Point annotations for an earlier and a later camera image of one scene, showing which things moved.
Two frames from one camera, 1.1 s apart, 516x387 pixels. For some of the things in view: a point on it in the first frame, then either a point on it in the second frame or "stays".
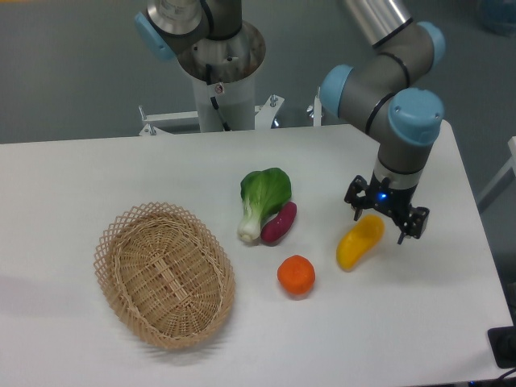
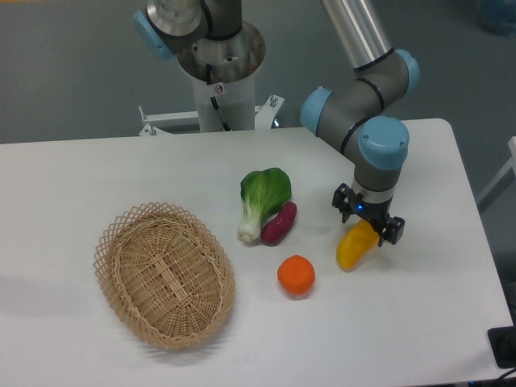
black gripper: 395,201 -> 376,213
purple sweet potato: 276,228 stays
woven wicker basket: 166,273 stays
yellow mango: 355,244 stays
